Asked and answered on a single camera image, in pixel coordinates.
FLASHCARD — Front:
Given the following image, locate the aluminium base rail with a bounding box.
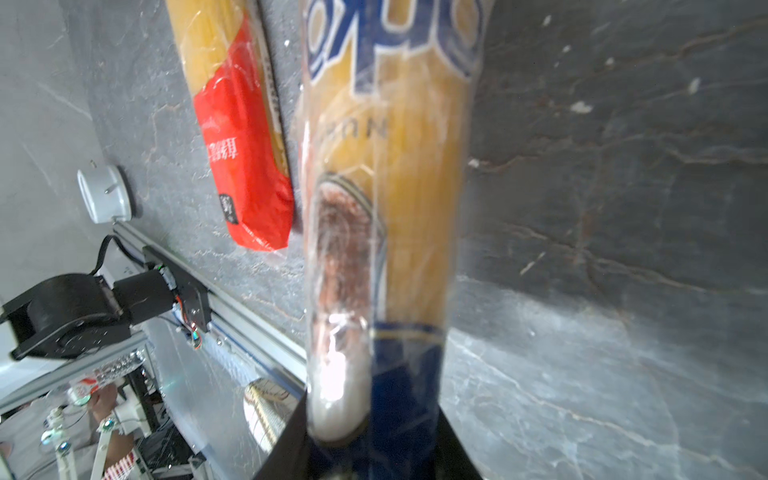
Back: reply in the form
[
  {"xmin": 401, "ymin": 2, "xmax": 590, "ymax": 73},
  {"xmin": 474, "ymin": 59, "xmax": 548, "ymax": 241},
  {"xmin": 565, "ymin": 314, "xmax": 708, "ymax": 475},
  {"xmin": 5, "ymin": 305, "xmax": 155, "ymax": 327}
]
[{"xmin": 113, "ymin": 222, "xmax": 306, "ymax": 398}]

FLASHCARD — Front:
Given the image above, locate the red yellow spaghetti bag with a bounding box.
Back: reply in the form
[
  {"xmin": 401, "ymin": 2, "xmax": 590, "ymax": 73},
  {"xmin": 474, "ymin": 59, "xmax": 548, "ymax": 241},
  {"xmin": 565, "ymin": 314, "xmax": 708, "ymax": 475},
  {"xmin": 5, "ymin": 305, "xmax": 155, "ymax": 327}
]
[{"xmin": 166, "ymin": 0, "xmax": 295, "ymax": 252}]

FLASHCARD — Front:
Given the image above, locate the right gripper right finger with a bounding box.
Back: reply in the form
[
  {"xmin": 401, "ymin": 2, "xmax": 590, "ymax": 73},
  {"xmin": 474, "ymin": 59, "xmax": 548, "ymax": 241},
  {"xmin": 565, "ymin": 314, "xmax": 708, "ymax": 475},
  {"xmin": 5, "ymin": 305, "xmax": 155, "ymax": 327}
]
[{"xmin": 434, "ymin": 410, "xmax": 483, "ymax": 480}]

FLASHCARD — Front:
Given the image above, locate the white round clock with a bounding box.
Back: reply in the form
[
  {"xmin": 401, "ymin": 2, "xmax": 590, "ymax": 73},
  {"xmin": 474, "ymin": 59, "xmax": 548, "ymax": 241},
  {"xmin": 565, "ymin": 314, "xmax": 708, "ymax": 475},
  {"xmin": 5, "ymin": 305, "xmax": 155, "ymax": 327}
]
[{"xmin": 77, "ymin": 165, "xmax": 134, "ymax": 225}]

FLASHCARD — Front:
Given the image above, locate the dark blue spaghetti bag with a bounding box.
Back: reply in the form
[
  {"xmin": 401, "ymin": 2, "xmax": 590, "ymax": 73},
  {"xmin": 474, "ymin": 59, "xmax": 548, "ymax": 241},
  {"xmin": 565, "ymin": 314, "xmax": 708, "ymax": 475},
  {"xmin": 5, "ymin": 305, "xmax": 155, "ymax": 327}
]
[{"xmin": 300, "ymin": 1, "xmax": 494, "ymax": 479}]

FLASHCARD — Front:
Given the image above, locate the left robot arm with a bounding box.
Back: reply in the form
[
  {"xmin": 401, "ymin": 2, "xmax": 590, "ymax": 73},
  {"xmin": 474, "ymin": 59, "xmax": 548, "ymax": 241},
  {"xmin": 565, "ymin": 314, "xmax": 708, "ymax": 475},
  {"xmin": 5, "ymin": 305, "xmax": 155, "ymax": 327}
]
[{"xmin": 1, "ymin": 235, "xmax": 211, "ymax": 398}]

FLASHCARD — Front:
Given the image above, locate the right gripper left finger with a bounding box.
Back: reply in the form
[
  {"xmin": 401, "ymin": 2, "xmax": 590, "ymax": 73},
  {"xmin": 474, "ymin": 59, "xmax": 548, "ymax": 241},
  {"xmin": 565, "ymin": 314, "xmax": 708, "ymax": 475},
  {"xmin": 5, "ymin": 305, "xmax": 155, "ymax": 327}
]
[{"xmin": 253, "ymin": 395, "xmax": 312, "ymax": 480}]

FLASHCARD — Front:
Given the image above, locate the person in plaid sleeve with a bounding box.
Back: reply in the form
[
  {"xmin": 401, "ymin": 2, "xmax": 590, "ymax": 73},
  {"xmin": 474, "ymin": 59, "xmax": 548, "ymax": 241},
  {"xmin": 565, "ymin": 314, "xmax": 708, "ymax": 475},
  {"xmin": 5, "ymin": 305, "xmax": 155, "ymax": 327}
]
[{"xmin": 0, "ymin": 380, "xmax": 142, "ymax": 480}]

